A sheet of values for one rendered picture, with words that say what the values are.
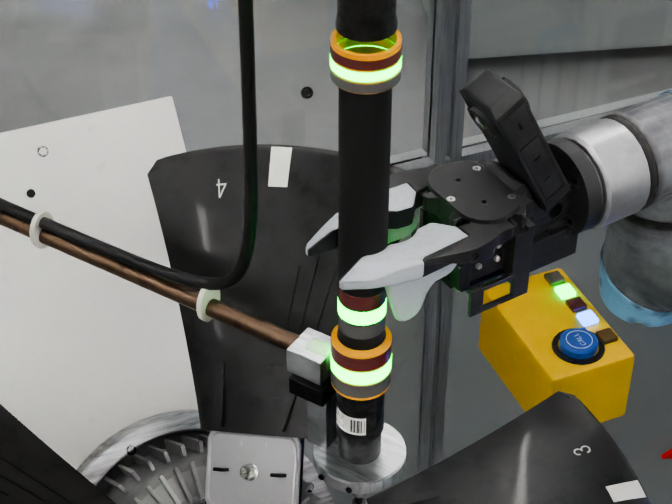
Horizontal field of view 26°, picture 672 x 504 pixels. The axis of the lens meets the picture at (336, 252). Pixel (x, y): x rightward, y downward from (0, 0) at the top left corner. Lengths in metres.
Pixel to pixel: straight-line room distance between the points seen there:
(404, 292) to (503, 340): 0.63
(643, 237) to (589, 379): 0.42
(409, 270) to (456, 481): 0.33
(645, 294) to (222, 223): 0.34
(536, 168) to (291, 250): 0.23
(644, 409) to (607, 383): 0.94
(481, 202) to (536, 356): 0.55
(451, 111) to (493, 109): 0.93
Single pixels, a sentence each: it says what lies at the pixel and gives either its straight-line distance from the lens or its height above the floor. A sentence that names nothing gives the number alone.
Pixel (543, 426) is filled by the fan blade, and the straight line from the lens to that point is 1.30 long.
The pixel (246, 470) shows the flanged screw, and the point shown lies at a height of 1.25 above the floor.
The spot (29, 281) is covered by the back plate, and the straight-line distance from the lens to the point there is 1.35.
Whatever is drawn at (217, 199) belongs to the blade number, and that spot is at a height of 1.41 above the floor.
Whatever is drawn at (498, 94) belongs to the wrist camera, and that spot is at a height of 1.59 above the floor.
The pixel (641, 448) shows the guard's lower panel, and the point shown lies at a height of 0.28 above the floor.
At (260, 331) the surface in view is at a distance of 1.08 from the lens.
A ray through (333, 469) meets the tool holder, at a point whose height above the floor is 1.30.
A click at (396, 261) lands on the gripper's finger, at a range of 0.95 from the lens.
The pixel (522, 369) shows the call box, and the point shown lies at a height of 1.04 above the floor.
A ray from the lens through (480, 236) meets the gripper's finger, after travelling 0.98.
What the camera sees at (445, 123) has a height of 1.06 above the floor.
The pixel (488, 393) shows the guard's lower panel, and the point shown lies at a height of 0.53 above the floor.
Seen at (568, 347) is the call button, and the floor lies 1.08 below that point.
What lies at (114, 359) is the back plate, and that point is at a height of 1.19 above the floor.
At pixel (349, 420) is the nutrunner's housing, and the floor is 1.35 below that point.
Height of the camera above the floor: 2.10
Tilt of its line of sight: 39 degrees down
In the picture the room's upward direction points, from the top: straight up
